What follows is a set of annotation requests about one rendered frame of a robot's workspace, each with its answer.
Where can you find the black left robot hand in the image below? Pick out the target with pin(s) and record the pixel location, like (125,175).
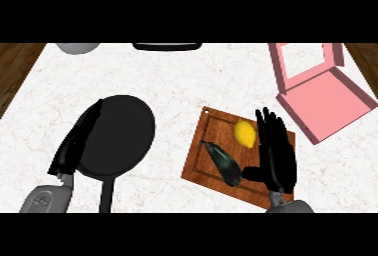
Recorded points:
(73,151)

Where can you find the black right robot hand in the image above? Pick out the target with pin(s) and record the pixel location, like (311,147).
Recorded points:
(274,156)

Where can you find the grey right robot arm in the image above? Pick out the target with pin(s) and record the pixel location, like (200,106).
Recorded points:
(285,203)

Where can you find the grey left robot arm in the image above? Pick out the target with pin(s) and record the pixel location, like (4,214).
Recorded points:
(48,196)

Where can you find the yellow lemon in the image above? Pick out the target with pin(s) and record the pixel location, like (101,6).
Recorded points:
(243,134)

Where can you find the brown wooden cutting board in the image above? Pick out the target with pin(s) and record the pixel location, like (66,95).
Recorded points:
(215,133)

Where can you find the pink cardboard box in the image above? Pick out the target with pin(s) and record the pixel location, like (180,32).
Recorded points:
(318,96)

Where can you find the black frying pan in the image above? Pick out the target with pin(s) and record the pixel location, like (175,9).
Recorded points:
(118,136)

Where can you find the grey bowl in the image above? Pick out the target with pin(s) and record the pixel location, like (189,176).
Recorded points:
(75,47)

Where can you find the black tray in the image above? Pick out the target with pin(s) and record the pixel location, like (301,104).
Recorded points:
(166,46)

